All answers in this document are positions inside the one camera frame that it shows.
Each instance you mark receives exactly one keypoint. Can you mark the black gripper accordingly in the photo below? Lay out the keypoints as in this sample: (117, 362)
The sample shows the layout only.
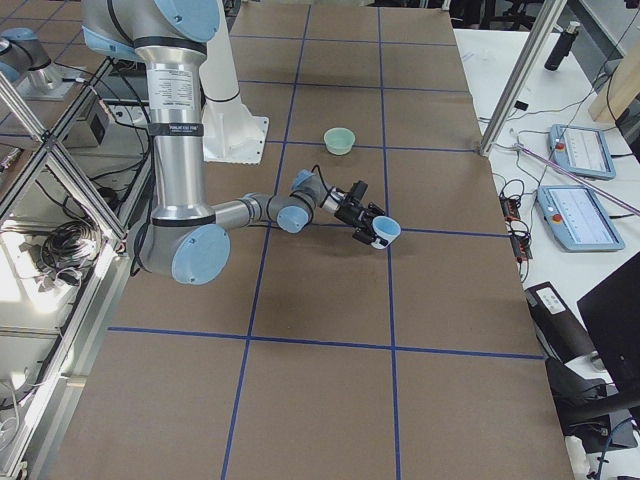
(349, 215)

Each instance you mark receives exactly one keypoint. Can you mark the light blue plastic cup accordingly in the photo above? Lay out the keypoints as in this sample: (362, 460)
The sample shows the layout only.
(386, 230)

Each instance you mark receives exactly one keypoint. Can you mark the green ceramic bowl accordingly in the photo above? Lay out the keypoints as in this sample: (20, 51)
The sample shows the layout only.
(339, 140)

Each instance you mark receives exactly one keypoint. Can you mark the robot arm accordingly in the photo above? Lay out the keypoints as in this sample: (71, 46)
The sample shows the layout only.
(196, 116)

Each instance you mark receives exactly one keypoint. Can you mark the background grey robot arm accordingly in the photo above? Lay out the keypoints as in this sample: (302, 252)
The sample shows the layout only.
(22, 54)

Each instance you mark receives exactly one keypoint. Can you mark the near blue teach pendant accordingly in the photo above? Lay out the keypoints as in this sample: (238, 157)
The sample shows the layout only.
(577, 220)

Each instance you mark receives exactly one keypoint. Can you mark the blue teach pendant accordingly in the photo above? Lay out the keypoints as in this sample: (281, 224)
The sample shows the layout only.
(577, 220)
(582, 151)

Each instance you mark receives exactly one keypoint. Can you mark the far blue teach pendant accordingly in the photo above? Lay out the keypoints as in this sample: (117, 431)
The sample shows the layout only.
(582, 151)

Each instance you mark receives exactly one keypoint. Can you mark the black computer monitor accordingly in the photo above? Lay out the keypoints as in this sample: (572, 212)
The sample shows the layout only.
(610, 312)

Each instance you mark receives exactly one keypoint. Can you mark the black bottle on desk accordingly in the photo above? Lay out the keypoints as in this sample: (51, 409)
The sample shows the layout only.
(562, 47)

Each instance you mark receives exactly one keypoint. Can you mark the reacher grabber stick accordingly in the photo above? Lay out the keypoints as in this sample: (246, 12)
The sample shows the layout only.
(579, 180)

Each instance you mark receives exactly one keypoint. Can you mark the grey power supply box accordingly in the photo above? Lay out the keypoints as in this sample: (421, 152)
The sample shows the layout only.
(89, 128)

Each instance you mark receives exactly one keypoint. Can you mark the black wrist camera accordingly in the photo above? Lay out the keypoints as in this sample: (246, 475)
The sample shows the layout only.
(357, 192)

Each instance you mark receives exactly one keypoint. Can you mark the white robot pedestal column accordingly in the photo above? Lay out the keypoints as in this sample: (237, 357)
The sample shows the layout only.
(231, 133)

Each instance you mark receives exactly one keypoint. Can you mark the aluminium frame post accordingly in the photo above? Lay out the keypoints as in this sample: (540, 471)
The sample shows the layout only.
(537, 37)

